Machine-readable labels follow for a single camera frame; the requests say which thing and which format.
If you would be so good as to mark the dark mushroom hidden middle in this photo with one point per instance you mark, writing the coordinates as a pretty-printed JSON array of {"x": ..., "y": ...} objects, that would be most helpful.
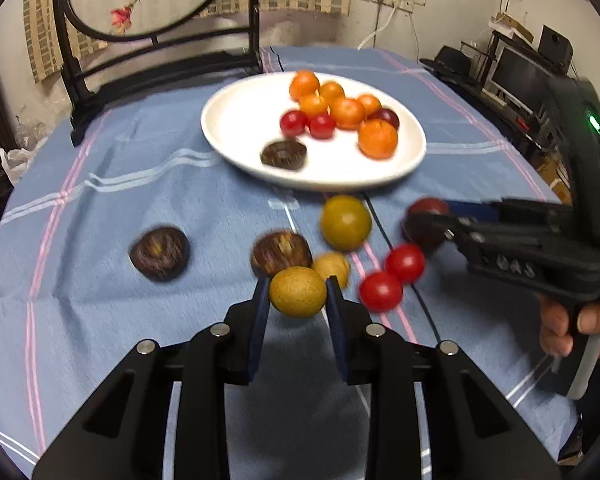
[{"x": 281, "y": 252}]

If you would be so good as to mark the small tan round fruit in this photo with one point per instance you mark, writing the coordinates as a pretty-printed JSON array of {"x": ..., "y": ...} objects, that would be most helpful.
[
  {"x": 297, "y": 291},
  {"x": 334, "y": 266}
]

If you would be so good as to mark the green-yellow round citrus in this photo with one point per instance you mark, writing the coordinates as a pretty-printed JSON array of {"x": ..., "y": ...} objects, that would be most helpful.
[{"x": 345, "y": 222}]

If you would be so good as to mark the black speaker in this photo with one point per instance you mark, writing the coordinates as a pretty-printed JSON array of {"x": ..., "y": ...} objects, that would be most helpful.
[{"x": 555, "y": 47}]

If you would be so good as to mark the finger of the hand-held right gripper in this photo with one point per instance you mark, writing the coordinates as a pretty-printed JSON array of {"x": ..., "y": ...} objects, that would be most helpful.
[
  {"x": 445, "y": 232},
  {"x": 520, "y": 212}
]

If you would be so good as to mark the large orange mandarin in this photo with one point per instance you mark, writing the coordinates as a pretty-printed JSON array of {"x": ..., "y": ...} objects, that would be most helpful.
[{"x": 377, "y": 139}]

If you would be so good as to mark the dark mushroom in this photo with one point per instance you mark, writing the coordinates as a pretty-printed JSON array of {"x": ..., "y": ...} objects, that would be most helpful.
[
  {"x": 283, "y": 154},
  {"x": 159, "y": 252}
]

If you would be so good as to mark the red cherry tomato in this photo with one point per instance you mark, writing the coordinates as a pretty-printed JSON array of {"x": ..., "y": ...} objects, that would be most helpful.
[
  {"x": 404, "y": 262},
  {"x": 380, "y": 291},
  {"x": 293, "y": 123},
  {"x": 322, "y": 126}
]

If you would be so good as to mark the white plastic bag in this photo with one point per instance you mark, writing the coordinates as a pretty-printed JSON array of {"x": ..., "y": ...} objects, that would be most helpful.
[{"x": 20, "y": 160}]

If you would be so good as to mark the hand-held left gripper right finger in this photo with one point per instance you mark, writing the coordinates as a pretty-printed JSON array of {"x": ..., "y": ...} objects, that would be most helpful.
[{"x": 336, "y": 320}]

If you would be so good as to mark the computer monitor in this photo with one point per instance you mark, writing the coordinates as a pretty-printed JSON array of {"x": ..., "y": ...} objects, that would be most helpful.
[{"x": 520, "y": 77}]

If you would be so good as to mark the flat cardboard piece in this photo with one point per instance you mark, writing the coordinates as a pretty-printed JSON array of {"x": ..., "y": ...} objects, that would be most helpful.
[{"x": 512, "y": 25}]

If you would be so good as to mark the black hat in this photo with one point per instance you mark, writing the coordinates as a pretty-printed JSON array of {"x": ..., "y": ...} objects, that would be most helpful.
[{"x": 450, "y": 62}]

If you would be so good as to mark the person's right hand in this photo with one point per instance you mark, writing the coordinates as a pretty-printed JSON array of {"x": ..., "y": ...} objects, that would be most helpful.
[{"x": 555, "y": 330}]

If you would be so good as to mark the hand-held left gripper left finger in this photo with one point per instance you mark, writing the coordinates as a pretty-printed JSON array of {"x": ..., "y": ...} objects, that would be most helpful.
[{"x": 260, "y": 315}]

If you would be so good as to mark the dark red plum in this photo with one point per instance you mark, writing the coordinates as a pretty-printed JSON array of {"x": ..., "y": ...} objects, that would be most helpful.
[
  {"x": 430, "y": 206},
  {"x": 389, "y": 118}
]

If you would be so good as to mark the white oval plate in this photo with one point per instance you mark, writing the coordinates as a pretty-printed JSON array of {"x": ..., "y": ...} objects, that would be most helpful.
[{"x": 240, "y": 120}]

